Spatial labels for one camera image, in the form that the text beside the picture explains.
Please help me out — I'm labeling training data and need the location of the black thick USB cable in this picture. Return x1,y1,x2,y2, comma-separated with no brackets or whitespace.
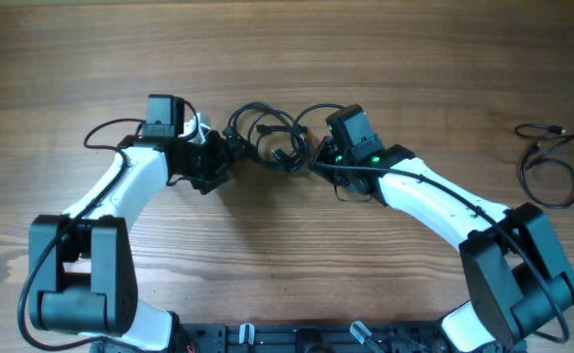
221,101,317,174

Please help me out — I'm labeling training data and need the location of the black thin USB cable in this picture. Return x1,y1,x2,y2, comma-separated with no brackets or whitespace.
513,123,574,211

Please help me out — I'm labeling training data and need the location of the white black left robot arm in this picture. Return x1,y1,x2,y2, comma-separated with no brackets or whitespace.
17,94,239,352

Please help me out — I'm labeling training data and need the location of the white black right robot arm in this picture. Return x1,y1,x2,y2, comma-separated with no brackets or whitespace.
311,105,574,352

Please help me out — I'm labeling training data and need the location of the black right camera cable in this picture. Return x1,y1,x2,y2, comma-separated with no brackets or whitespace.
289,102,571,344

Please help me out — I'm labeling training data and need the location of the black camera cable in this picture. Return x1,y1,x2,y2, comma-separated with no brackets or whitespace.
16,118,148,352
289,102,571,344

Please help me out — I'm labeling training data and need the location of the black left camera cable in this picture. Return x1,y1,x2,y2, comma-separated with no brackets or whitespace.
16,118,148,352

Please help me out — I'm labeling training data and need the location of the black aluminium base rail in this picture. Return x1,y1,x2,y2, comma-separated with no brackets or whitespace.
169,322,457,353

